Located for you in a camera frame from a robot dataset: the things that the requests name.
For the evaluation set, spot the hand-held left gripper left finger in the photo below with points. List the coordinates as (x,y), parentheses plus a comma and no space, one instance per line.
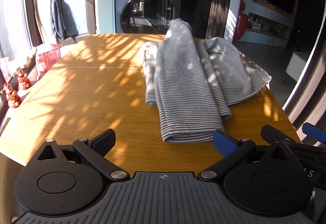
(104,141)

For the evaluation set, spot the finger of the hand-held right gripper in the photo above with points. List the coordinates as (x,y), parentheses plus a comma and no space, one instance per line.
(270,131)
(314,131)

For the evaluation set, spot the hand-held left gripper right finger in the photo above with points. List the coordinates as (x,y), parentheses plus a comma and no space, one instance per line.
(224,143)

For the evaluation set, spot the grey striped garment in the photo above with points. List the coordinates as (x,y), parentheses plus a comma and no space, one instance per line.
(183,81)

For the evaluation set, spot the white ottoman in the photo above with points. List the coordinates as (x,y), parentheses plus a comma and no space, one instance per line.
(296,66)

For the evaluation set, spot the red figurine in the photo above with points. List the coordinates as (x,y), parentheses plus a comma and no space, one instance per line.
(7,89)
(14,101)
(23,81)

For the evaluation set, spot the white media shelf cabinet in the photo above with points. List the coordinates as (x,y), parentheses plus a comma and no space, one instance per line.
(264,31)

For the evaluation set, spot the pink printed packet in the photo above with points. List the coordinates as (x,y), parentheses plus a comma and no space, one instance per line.
(48,57)

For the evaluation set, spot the red rounded chair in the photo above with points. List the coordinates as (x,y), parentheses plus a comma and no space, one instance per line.
(240,25)

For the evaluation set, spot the dark hanging towel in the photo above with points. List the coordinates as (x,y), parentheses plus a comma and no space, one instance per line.
(57,18)

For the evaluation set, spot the grey front-load washing machine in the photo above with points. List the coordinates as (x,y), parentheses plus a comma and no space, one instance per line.
(150,4)

